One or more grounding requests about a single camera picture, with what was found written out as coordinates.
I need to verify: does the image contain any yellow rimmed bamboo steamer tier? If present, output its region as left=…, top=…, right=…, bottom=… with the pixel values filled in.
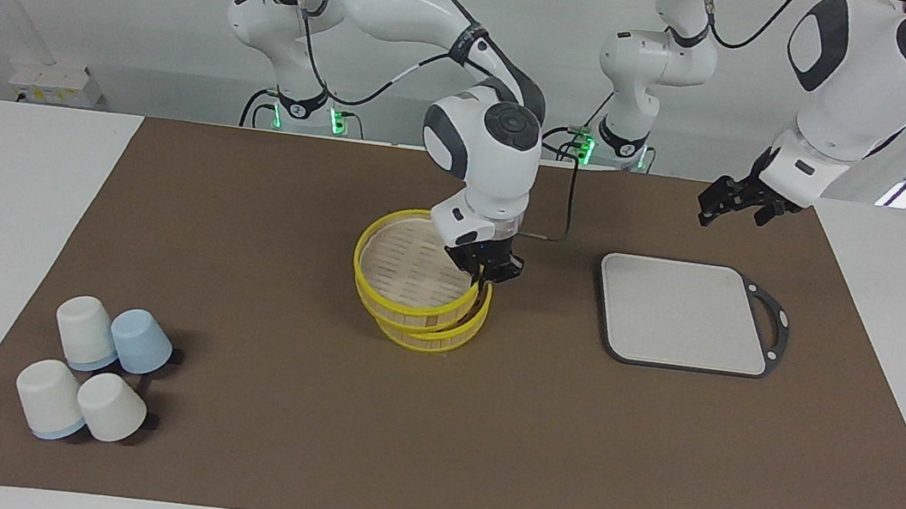
left=358, top=272, right=496, bottom=361
left=347, top=202, right=501, bottom=338

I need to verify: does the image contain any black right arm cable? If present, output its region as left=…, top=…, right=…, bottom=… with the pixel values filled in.
left=272, top=0, right=601, bottom=245

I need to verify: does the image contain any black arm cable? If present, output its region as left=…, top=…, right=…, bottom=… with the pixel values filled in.
left=694, top=0, right=806, bottom=58
left=272, top=0, right=601, bottom=245

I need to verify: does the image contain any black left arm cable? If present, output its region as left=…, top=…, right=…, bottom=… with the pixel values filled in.
left=694, top=0, right=806, bottom=58

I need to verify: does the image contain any white wall socket box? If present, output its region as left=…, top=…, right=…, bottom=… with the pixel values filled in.
left=5, top=56, right=108, bottom=112

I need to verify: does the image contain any light blue plastic cup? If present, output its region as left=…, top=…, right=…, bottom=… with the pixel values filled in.
left=105, top=306, right=178, bottom=379

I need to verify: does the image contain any white plastic cup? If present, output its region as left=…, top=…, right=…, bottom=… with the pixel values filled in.
left=49, top=292, right=125, bottom=376
left=72, top=369, right=153, bottom=448
left=9, top=355, right=95, bottom=445

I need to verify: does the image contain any brown table mat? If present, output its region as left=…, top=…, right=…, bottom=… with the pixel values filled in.
left=0, top=95, right=906, bottom=509

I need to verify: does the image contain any white cutting board grey rim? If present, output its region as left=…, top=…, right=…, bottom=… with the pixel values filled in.
left=586, top=249, right=798, bottom=385

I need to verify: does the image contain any white mesh steamer liner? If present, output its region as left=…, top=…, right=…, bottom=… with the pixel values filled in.
left=356, top=213, right=481, bottom=314

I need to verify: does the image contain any black printed velcro strap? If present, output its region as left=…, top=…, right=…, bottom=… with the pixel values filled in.
left=449, top=20, right=492, bottom=71

